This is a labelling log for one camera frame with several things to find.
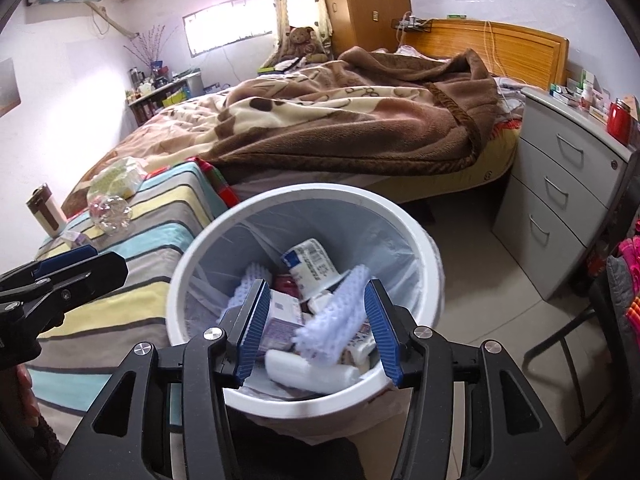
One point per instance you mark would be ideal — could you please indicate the brown patterned blanket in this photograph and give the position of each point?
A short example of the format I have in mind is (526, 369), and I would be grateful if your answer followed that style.
(350, 120)

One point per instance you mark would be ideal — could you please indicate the person's left hand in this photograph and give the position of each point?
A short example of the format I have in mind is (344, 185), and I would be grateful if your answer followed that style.
(26, 392)

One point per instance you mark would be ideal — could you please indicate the black chair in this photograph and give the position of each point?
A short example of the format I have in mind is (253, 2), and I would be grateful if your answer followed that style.
(597, 285)

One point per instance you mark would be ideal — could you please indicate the green tissue pack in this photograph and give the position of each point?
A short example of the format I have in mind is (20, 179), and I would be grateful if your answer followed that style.
(120, 177)

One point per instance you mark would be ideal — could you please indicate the red jar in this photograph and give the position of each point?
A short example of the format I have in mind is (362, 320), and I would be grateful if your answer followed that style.
(619, 122)

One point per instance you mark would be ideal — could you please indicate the grey drawer cabinet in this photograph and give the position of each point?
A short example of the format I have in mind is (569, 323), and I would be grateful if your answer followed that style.
(550, 200)

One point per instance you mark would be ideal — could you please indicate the white cup blue label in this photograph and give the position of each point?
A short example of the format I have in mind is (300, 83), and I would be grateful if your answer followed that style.
(312, 267)

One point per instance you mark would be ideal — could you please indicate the wooden wardrobe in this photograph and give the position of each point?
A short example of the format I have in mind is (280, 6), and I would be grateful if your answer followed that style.
(360, 5)

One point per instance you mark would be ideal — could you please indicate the pink plaid cloth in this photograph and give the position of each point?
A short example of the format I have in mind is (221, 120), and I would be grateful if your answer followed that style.
(631, 260)

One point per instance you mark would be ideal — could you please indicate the small wall shelf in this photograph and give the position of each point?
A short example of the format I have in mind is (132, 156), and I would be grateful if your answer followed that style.
(410, 22)

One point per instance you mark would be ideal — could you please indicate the wall picture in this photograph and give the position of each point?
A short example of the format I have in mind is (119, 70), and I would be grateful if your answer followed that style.
(9, 87)

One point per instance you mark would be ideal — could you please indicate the white round bin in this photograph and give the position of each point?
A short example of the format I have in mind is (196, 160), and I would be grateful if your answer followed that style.
(430, 285)

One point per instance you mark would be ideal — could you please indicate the brown white tumbler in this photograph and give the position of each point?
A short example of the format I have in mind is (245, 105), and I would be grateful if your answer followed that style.
(47, 212)

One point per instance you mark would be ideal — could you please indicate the white wall pipe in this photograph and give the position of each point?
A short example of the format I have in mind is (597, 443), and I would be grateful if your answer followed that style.
(112, 22)

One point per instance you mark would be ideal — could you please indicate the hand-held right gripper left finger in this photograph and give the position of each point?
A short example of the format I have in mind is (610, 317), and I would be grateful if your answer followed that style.
(252, 330)

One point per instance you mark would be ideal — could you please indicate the cluster of small medicine boxes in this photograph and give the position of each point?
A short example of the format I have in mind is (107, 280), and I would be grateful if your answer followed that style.
(580, 92)

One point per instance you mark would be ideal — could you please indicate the decorative branches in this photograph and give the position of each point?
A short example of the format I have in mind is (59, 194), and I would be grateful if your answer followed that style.
(152, 47)

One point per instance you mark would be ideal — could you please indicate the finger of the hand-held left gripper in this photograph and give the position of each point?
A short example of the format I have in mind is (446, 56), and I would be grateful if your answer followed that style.
(95, 275)
(65, 260)

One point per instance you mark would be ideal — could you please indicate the wooden headboard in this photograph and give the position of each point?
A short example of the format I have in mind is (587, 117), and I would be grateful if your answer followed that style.
(520, 50)

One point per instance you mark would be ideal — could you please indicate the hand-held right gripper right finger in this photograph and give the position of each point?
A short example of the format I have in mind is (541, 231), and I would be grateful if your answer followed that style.
(382, 330)

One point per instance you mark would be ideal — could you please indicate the white blue box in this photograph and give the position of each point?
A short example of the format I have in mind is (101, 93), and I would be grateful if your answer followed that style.
(286, 307)

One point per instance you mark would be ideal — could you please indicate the cluttered desk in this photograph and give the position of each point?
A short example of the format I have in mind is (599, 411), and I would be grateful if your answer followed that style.
(165, 97)

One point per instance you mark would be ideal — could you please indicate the small white purple box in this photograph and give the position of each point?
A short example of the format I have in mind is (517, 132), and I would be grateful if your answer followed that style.
(75, 239)

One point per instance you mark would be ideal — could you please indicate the lavender foam net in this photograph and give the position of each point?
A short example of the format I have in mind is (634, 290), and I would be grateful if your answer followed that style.
(244, 286)
(325, 330)

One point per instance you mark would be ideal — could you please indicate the window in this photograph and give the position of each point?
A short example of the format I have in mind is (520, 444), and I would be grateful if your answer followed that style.
(225, 25)

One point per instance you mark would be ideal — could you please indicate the striped cloth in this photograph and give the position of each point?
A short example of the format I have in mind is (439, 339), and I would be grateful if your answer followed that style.
(140, 260)

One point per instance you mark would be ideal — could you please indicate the brown teddy bear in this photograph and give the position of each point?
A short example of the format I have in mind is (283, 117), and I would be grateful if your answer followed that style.
(300, 40)

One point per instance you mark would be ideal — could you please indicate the red green plaid cloth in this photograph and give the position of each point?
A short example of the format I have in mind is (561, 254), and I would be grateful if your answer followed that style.
(220, 185)

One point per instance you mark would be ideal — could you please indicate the crushed clear plastic bottle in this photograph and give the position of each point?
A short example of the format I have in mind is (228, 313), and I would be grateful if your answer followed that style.
(112, 212)

